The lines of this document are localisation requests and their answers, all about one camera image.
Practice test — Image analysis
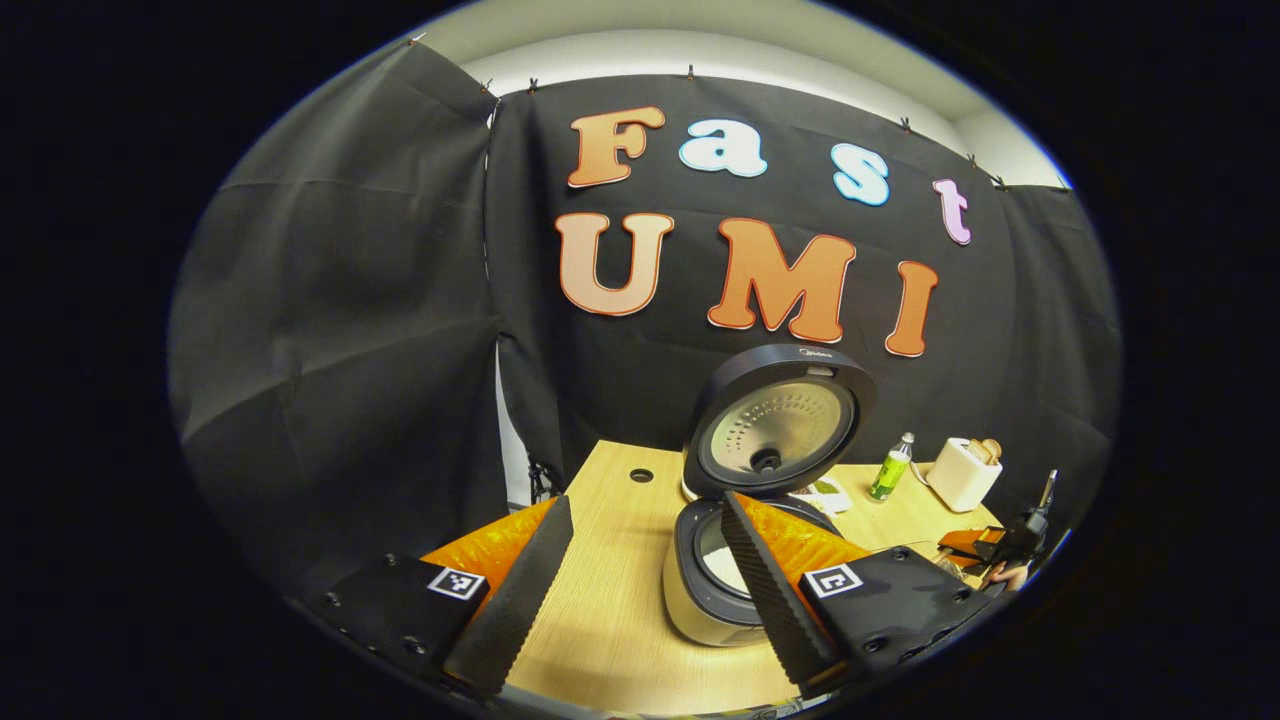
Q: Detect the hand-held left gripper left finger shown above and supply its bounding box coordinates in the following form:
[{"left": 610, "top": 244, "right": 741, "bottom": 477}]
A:
[{"left": 300, "top": 495, "right": 576, "bottom": 699}]

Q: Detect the black rice cooker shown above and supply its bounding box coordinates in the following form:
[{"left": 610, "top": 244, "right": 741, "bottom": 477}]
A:
[{"left": 662, "top": 343, "right": 879, "bottom": 648}]

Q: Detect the green label bottle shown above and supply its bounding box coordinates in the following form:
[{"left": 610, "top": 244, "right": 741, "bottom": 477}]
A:
[{"left": 867, "top": 432, "right": 916, "bottom": 503}]

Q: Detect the white toaster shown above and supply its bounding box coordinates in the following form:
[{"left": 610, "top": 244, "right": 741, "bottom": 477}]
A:
[{"left": 925, "top": 437, "right": 1004, "bottom": 513}]

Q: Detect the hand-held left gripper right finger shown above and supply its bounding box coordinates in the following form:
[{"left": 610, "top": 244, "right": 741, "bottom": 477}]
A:
[{"left": 720, "top": 490, "right": 996, "bottom": 701}]

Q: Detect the black backdrop cloth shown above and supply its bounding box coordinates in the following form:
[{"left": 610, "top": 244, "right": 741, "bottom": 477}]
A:
[{"left": 168, "top": 40, "right": 1123, "bottom": 601}]

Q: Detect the white rice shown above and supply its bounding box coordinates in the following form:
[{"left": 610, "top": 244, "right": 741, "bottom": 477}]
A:
[{"left": 697, "top": 545, "right": 751, "bottom": 598}]

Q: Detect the white divided dish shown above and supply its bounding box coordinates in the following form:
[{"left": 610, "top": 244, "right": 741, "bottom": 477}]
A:
[{"left": 790, "top": 475, "right": 853, "bottom": 514}]

